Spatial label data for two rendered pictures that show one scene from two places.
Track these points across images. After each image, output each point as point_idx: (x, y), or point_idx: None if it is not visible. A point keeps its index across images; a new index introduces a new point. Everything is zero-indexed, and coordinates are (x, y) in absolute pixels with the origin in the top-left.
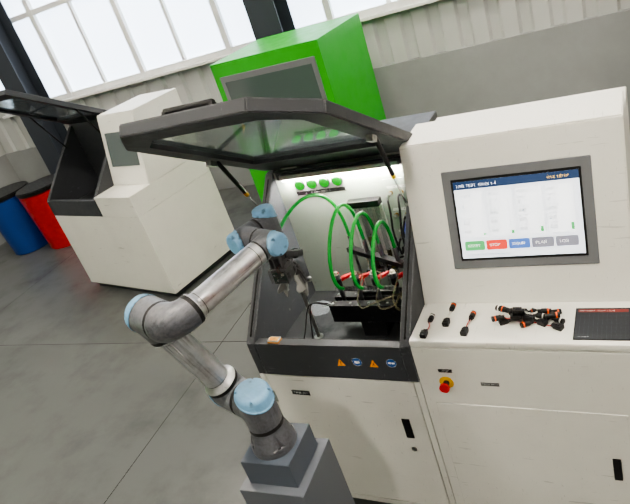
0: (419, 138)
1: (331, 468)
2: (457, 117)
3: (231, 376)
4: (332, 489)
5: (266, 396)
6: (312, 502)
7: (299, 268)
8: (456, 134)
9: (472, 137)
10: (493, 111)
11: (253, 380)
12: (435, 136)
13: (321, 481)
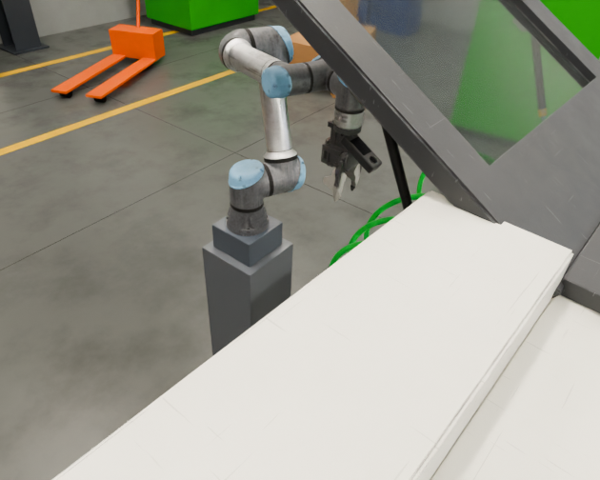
0: (444, 219)
1: (239, 288)
2: (527, 311)
3: (270, 156)
4: (232, 293)
5: (232, 177)
6: (208, 262)
7: (338, 167)
8: (382, 258)
9: (328, 269)
10: (479, 381)
11: (256, 170)
12: (420, 235)
13: (224, 272)
